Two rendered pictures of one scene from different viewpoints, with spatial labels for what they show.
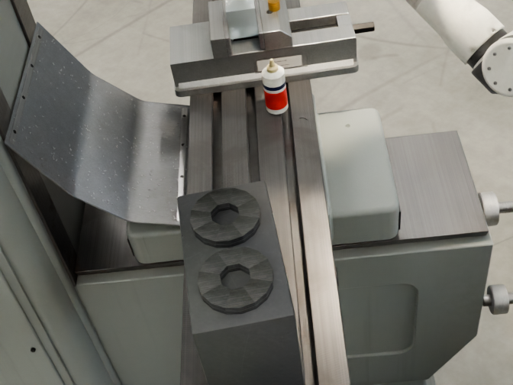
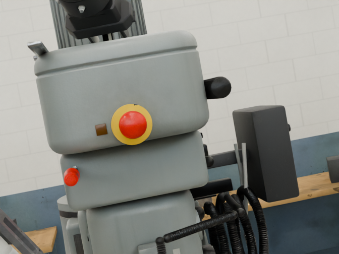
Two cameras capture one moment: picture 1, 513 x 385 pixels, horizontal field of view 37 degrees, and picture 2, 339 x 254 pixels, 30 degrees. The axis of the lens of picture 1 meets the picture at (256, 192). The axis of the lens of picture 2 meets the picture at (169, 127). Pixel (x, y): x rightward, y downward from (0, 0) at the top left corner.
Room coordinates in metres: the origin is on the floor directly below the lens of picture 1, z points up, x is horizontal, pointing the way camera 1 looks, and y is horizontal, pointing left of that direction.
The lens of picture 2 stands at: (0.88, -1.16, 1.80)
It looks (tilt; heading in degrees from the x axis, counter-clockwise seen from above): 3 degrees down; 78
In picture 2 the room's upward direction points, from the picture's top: 10 degrees counter-clockwise
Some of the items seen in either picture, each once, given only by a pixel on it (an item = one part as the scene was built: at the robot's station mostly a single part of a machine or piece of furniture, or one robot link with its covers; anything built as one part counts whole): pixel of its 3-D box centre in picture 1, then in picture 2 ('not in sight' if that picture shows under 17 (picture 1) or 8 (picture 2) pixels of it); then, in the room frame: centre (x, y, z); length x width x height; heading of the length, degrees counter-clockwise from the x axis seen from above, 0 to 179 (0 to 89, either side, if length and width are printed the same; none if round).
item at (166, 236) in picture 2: not in sight; (205, 225); (1.11, -0.20, 1.58); 0.17 x 0.01 x 0.01; 26
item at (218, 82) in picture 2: not in sight; (194, 91); (1.18, 0.01, 1.79); 0.45 x 0.04 x 0.04; 85
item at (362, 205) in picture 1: (259, 178); not in sight; (1.03, -0.01, 0.76); 0.50 x 0.35 x 0.12; 85
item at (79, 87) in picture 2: not in sight; (117, 94); (1.03, 0.00, 1.81); 0.47 x 0.26 x 0.16; 85
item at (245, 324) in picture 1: (240, 291); not in sight; (0.60, 0.04, 1.00); 0.22 x 0.12 x 0.20; 2
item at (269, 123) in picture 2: not in sight; (266, 150); (1.39, 0.26, 1.62); 0.20 x 0.09 x 0.21; 85
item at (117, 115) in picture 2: not in sight; (131, 124); (1.01, -0.24, 1.76); 0.06 x 0.02 x 0.06; 175
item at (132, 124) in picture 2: not in sight; (132, 124); (1.01, -0.26, 1.76); 0.04 x 0.03 x 0.04; 175
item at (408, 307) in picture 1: (288, 286); not in sight; (1.03, -0.04, 0.40); 0.80 x 0.30 x 0.60; 85
